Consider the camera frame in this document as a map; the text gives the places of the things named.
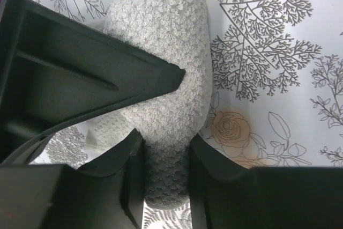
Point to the floral table mat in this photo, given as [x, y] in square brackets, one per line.
[276, 90]

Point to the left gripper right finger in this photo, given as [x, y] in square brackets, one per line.
[225, 195]

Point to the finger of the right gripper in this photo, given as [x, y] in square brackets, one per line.
[56, 72]

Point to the grey towel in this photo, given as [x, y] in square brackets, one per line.
[177, 32]

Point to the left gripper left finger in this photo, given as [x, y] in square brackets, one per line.
[107, 192]

